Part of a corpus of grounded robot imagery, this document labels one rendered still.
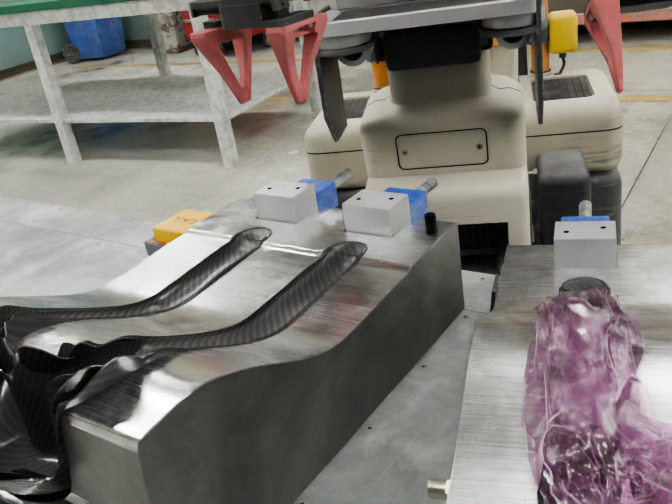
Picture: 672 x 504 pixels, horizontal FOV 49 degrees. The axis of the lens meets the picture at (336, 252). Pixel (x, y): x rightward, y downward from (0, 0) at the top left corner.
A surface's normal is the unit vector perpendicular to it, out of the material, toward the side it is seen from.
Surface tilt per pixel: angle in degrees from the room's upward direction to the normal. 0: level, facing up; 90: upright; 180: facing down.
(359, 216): 90
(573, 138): 90
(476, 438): 15
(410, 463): 0
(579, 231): 0
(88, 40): 95
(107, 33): 95
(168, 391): 1
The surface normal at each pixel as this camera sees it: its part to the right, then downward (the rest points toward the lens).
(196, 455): 0.82, 0.13
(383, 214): -0.55, 0.44
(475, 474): -0.20, -0.80
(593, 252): -0.29, 0.46
